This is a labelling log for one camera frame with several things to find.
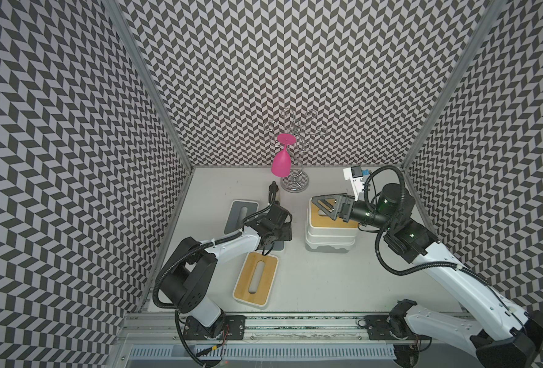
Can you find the aluminium front rail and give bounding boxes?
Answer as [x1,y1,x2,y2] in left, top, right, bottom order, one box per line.
[105,312,480,367]

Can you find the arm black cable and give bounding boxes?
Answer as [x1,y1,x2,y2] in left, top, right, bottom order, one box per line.
[363,165,484,286]
[151,229,245,310]

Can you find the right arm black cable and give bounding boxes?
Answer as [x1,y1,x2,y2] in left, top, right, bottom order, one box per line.
[363,165,484,286]

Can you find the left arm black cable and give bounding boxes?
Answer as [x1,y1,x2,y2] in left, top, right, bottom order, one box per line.
[151,229,245,310]

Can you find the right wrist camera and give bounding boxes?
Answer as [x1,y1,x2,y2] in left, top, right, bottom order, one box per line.
[343,166,371,201]

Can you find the small brown-capped jar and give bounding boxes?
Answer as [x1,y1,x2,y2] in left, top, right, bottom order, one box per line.
[268,181,280,205]

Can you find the bamboo lid box back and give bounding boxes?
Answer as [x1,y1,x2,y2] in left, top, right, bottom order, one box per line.
[308,201,358,231]

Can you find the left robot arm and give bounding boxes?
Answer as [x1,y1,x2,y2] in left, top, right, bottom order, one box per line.
[152,203,292,338]

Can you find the grey lid box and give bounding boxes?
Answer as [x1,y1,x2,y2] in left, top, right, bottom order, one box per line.
[224,199,259,235]
[272,241,285,251]

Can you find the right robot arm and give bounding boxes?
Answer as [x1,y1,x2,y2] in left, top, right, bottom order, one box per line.
[311,183,543,367]

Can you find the pink plastic goblet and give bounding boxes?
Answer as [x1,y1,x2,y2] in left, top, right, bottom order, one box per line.
[271,133,297,178]

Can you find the bamboo lid box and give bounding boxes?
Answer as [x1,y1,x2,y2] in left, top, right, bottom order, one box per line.
[233,252,279,309]
[307,226,359,242]
[308,201,358,231]

